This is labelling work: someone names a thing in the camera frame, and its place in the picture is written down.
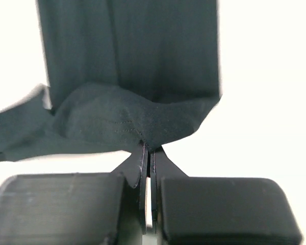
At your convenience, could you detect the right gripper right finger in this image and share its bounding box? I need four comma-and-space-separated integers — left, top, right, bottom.
149, 148, 302, 244

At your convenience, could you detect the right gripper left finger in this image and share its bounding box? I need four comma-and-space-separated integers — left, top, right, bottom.
0, 144, 148, 244

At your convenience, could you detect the black t shirt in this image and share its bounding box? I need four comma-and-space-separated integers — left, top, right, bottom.
0, 1, 220, 161

